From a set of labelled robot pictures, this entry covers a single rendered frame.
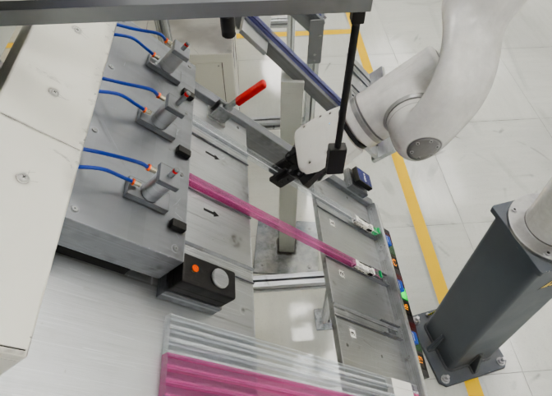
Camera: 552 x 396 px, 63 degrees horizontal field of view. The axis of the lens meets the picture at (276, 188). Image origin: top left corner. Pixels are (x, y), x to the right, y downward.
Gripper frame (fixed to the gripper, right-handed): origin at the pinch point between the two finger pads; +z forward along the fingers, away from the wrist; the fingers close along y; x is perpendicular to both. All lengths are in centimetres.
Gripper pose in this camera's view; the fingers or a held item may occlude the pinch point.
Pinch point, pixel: (282, 172)
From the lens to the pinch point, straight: 80.6
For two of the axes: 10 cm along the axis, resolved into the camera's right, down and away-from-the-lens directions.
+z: -7.4, 4.6, 4.8
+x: 6.6, 4.3, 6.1
